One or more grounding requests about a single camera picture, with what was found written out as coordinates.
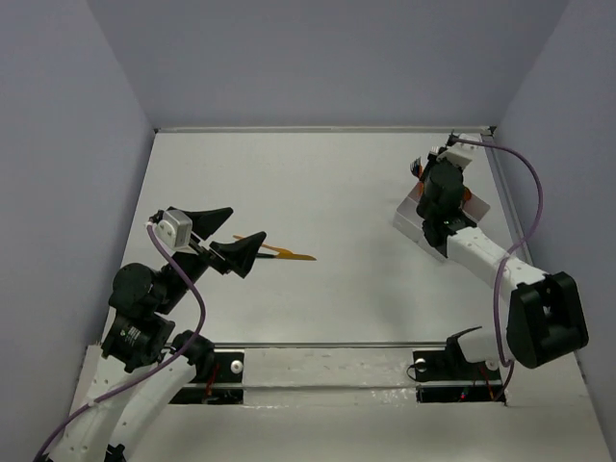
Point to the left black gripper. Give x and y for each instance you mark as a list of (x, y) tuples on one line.
[(203, 248)]

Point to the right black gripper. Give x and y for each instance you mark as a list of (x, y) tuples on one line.
[(428, 168)]

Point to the blue plastic fork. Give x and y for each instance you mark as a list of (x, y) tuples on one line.
[(416, 167)]

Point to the yellow plastic knife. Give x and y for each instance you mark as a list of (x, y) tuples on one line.
[(286, 254)]

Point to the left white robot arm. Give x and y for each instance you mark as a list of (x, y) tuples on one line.
[(153, 347)]

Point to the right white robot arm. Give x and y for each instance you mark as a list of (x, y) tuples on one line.
[(537, 316)]

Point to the white divided utensil container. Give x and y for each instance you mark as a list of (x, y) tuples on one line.
[(429, 235)]

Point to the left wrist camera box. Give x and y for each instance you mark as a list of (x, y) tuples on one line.
[(173, 228)]

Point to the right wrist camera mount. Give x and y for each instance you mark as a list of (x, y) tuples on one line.
[(459, 153)]

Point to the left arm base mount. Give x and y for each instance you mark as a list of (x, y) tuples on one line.
[(222, 386)]

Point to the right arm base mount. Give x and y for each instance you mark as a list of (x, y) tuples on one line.
[(445, 376)]

